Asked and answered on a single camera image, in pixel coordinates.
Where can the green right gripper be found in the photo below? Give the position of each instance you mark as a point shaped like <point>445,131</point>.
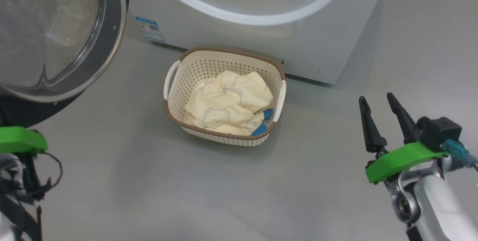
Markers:
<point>403,159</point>

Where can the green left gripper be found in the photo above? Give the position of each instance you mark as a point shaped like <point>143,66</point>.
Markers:
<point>18,140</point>

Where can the blue cloth garment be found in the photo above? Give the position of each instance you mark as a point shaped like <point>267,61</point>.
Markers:
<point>261,129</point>

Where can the cream bear print garment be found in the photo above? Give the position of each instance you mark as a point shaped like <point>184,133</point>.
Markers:
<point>224,103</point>

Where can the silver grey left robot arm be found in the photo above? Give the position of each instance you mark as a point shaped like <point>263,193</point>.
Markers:
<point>11,196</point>

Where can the cream perforated laundry basket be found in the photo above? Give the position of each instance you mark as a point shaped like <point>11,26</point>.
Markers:
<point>186,80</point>

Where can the white front-load washing machine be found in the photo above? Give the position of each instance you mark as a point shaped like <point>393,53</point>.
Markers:
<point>224,36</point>

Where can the blue energy label sticker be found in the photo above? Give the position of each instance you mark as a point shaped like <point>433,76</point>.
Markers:
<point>150,29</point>

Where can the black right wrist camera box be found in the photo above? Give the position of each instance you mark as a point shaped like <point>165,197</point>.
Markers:
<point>440,131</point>

